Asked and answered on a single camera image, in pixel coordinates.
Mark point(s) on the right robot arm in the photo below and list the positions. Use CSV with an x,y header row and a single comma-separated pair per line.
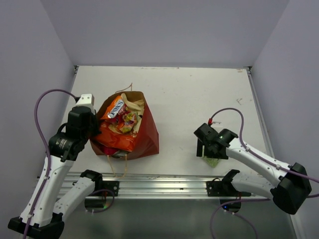
x,y
286,185

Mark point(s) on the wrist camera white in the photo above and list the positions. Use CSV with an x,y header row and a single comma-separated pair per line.
x,y
215,124
85,99

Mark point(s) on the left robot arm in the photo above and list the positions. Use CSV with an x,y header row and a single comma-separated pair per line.
x,y
45,215

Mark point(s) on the pink REAL chips bag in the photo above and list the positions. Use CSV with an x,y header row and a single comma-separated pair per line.
x,y
109,150

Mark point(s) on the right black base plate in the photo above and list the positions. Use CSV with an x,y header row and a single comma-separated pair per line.
x,y
223,188

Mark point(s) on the orange yellow candy packet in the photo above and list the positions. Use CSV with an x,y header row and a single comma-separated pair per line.
x,y
120,115

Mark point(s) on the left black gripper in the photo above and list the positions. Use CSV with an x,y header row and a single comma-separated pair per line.
x,y
93,117

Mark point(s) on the orange beige chips bag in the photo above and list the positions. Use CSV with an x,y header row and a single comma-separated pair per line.
x,y
109,135

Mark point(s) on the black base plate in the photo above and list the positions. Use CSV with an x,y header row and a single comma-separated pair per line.
x,y
223,188
107,189

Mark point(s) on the aluminium mounting rail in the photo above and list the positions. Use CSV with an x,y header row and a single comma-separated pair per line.
x,y
186,187

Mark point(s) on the green small sachet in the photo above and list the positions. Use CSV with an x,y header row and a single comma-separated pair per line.
x,y
212,162

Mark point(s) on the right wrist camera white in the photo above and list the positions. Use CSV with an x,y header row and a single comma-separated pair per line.
x,y
215,124

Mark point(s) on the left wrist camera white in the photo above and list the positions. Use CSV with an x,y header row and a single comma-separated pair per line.
x,y
85,99

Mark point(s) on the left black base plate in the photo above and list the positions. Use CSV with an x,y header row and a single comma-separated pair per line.
x,y
107,189

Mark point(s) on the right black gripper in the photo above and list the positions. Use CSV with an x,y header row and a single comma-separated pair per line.
x,y
207,153

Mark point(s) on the red paper bag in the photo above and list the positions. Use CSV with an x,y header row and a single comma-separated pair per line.
x,y
147,139

